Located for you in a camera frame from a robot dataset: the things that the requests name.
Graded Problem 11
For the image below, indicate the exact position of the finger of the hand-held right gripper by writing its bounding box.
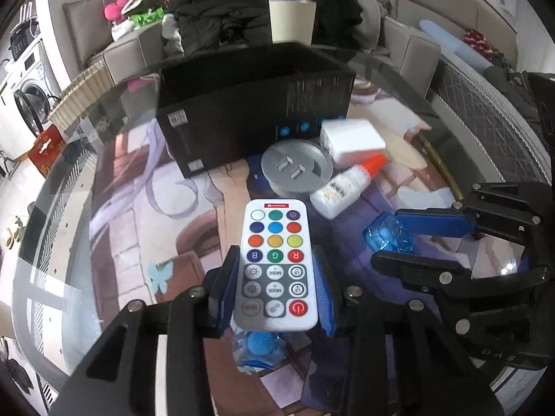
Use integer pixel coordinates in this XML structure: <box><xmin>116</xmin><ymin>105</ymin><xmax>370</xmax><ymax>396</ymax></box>
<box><xmin>392</xmin><ymin>181</ymin><xmax>548</xmax><ymax>241</ymax></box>
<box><xmin>370</xmin><ymin>249</ymin><xmax>551</xmax><ymax>296</ymax></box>

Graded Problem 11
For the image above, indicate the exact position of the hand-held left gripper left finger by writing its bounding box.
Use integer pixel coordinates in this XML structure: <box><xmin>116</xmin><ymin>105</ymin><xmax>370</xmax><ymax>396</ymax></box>
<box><xmin>49</xmin><ymin>245</ymin><xmax>242</xmax><ymax>416</ymax></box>

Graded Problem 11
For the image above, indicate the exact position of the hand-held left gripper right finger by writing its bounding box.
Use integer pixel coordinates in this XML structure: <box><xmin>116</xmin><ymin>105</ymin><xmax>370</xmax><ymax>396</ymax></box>
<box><xmin>312</xmin><ymin>245</ymin><xmax>506</xmax><ymax>416</ymax></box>

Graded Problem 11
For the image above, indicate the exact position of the blue plastic packet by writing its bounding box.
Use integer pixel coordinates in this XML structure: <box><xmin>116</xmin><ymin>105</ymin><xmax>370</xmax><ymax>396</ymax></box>
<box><xmin>232</xmin><ymin>329</ymin><xmax>287</xmax><ymax>373</ymax></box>
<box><xmin>363</xmin><ymin>210</ymin><xmax>416</xmax><ymax>254</ymax></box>

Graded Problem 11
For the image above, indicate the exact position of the white remote control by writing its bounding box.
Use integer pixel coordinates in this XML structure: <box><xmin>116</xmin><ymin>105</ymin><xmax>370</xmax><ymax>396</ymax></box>
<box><xmin>233</xmin><ymin>198</ymin><xmax>319</xmax><ymax>332</ymax></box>

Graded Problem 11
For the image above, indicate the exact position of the white glue bottle orange cap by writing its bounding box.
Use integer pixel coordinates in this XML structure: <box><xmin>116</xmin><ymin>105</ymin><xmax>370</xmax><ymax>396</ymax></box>
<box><xmin>309</xmin><ymin>154</ymin><xmax>386</xmax><ymax>220</ymax></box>

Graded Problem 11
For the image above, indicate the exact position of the white power adapter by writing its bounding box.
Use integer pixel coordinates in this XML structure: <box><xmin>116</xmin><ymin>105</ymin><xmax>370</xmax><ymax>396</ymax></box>
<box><xmin>320</xmin><ymin>119</ymin><xmax>386</xmax><ymax>170</ymax></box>

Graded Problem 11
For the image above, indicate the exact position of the grey round socket hub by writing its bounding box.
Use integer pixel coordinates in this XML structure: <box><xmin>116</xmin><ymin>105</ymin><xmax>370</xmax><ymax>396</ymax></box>
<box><xmin>261</xmin><ymin>141</ymin><xmax>334</xmax><ymax>198</ymax></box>

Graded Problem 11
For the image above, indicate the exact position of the black cardboard box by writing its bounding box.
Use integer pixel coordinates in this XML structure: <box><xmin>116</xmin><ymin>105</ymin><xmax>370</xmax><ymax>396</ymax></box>
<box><xmin>155</xmin><ymin>42</ymin><xmax>357</xmax><ymax>179</ymax></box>

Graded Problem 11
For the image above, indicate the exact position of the printed desk mat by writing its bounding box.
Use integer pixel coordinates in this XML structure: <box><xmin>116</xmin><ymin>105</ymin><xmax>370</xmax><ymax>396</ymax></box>
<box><xmin>89</xmin><ymin>82</ymin><xmax>521</xmax><ymax>416</ymax></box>

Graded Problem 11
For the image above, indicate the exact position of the dark cloth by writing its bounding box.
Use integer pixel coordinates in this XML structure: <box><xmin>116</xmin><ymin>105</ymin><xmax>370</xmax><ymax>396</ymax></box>
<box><xmin>486</xmin><ymin>65</ymin><xmax>555</xmax><ymax>139</ymax></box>

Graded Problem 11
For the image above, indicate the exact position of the blue bolster pillow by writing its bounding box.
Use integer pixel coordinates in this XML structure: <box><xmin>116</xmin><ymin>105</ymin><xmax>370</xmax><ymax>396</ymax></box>
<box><xmin>418</xmin><ymin>19</ymin><xmax>506</xmax><ymax>72</ymax></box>

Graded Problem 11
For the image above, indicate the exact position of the red patterned cloth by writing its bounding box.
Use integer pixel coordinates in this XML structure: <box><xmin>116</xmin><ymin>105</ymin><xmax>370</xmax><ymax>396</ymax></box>
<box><xmin>463</xmin><ymin>29</ymin><xmax>504</xmax><ymax>61</ymax></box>

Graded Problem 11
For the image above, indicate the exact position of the grey garment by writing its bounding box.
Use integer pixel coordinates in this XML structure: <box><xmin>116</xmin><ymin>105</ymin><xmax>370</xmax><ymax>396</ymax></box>
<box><xmin>347</xmin><ymin>0</ymin><xmax>387</xmax><ymax>48</ymax></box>

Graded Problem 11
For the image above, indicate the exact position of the red cardboard box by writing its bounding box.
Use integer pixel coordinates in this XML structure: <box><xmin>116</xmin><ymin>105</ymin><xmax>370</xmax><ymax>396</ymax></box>
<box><xmin>27</xmin><ymin>127</ymin><xmax>68</xmax><ymax>177</ymax></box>

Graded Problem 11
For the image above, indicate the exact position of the woven laundry basket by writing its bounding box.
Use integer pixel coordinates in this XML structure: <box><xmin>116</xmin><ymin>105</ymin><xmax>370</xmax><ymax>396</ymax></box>
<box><xmin>47</xmin><ymin>60</ymin><xmax>109</xmax><ymax>133</ymax></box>

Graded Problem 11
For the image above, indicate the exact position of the dark clothes pile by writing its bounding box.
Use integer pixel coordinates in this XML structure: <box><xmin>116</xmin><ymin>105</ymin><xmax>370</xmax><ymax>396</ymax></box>
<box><xmin>286</xmin><ymin>0</ymin><xmax>365</xmax><ymax>45</ymax></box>

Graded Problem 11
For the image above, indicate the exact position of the cream tumbler cup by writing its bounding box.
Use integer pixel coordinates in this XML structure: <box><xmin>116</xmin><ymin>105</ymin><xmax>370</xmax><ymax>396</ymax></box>
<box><xmin>268</xmin><ymin>0</ymin><xmax>317</xmax><ymax>46</ymax></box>

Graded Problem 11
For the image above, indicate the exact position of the grey sofa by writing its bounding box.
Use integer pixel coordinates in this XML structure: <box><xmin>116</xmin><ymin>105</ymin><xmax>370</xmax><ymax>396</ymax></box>
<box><xmin>63</xmin><ymin>0</ymin><xmax>441</xmax><ymax>100</ymax></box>

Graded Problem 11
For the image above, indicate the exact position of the grey white cloth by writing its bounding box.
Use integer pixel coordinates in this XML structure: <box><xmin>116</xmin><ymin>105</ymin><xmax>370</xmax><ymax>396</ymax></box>
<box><xmin>161</xmin><ymin>14</ymin><xmax>185</xmax><ymax>55</ymax></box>

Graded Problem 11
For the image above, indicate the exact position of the black puffer jacket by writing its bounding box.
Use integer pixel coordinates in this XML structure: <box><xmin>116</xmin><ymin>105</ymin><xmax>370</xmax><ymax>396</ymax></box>
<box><xmin>167</xmin><ymin>0</ymin><xmax>278</xmax><ymax>55</ymax></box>

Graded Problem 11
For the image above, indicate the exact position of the green cloth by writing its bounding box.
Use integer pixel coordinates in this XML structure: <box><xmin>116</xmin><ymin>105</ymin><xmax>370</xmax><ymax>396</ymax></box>
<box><xmin>130</xmin><ymin>9</ymin><xmax>168</xmax><ymax>27</ymax></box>

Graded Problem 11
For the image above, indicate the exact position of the white washing machine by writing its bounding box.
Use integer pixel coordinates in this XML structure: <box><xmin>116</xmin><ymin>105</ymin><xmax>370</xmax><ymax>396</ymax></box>
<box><xmin>0</xmin><ymin>39</ymin><xmax>61</xmax><ymax>157</ymax></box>

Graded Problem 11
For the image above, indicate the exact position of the grey cushion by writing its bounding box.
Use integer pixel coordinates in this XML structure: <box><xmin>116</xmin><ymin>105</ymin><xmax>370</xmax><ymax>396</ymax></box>
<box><xmin>63</xmin><ymin>0</ymin><xmax>131</xmax><ymax>68</ymax></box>

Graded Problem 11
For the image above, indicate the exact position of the pink plush toy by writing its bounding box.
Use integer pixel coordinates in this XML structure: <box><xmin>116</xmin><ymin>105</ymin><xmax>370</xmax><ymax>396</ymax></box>
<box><xmin>104</xmin><ymin>0</ymin><xmax>131</xmax><ymax>20</ymax></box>

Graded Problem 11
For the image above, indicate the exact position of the black pressure cooker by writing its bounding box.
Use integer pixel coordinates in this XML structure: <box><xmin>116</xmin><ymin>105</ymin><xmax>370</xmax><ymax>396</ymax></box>
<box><xmin>9</xmin><ymin>17</ymin><xmax>42</xmax><ymax>59</ymax></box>

